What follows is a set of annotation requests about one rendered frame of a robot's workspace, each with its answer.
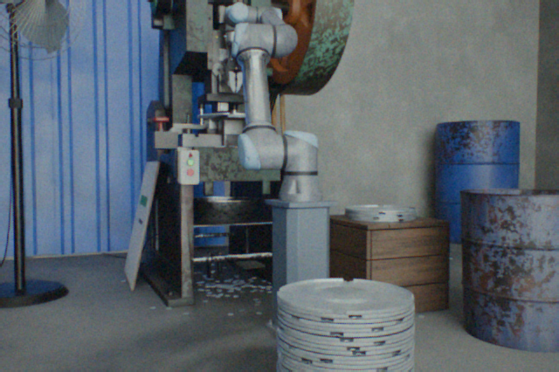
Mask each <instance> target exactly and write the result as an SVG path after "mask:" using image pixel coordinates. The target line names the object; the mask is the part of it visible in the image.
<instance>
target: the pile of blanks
mask: <svg viewBox="0 0 559 372"><path fill-rule="evenodd" d="M277 301H278V312H277V316H278V317H277V321H278V329H277V331H276V337H277V339H278V343H277V352H278V361H277V372H414V370H415V364H414V362H413V354H414V340H413V339H414V325H415V321H414V317H415V312H414V301H413V303H412V304H411V305H410V306H409V307H406V308H404V309H401V310H398V311H395V312H390V313H378V314H367V315H341V314H340V313H339V314H328V313H315V312H308V311H304V310H300V309H297V308H294V307H290V306H288V305H285V304H284V303H282V301H280V300H279V298H278V296H277Z"/></svg>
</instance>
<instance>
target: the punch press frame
mask: <svg viewBox="0 0 559 372"><path fill-rule="evenodd" d="M243 4H245V5H246V6H252V7H264V8H271V0H243ZM172 7H173V11H174V12H175V18H176V29H175V30H174V31H164V30H159V51H158V85H159V100H161V101H162V104H163V106H164V109H165V116H166V118H169V122H166V128H167V132H168V130H169V129H170V128H171V125H172V124H186V122H185V121H187V114H190V121H191V124H192V82H200V83H203V82H204V76H199V75H197V68H198V67H199V65H200V64H201V63H202V61H203V60H204V58H205V57H206V55H207V54H208V0H176V2H175V3H174V2H173V3H172ZM211 113H212V114H232V110H231V106H228V112H225V111H218V112H217V106H214V105H211ZM192 150H197V151H198V153H199V182H204V195H206V196H208V195H213V181H260V193H261V194H270V181H280V169H259V170H256V169H246V168H245V167H244V166H243V165H242V163H241V161H240V158H239V153H238V148H214V147H192ZM233 236H234V233H233V232H225V233H207V234H193V238H220V237H233ZM272 257H273V252H259V253H246V254H233V255H220V256H207V257H194V263H201V262H213V261H225V260H238V259H250V258H272Z"/></svg>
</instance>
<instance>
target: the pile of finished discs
mask: <svg viewBox="0 0 559 372"><path fill-rule="evenodd" d="M345 218H347V219H349V220H355V221H364V222H401V221H402V222H407V221H414V220H416V219H417V209H416V208H412V207H404V206H383V207H377V205H369V206H351V207H346V208H345Z"/></svg>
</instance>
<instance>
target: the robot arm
mask: <svg viewBox="0 0 559 372"><path fill-rule="evenodd" d="M224 22H225V35H224V37H225V48H226V51H227V58H226V59H223V72H225V75H226V77H227V79H229V80H227V84H228V85H229V86H231V89H232V91H233V92H234V93H237V92H238V90H239V89H240V87H241V86H242V83H243V82H244V95H245V119H246V127H245V128H244V129H243V131H242V134H241V135H240V136H239V137H238V153H239V158H240V161H241V163H242V165H243V166H244V167H245V168H246V169H256V170H259V169H284V178H283V181H282V184H281V187H280V190H279V200H280V201H294V202H309V201H321V200H322V191H321V186H320V184H319V180H318V142H317V137H316V136H315V135H314V134H309V133H304V132H298V131H285V132H284V133H283V135H277V130H276V127H274V126H273V125H272V123H271V112H270V102H269V92H268V81H267V71H266V65H267V64H268V63H269V61H270V59H281V58H284V57H285V56H287V55H289V54H290V53H291V52H292V51H293V50H294V48H295V47H296V45H297V34H296V31H295V29H294V28H293V27H292V26H291V25H289V24H285V23H284V22H283V20H282V13H281V10H280V9H275V8H264V7H252V6H246V5H245V4H243V3H235V4H233V5H232V6H229V7H226V8H225V14H224ZM235 72H238V74H237V75H236V74H235ZM235 78H237V81H236V82H235ZM235 84H236V86H235Z"/></svg>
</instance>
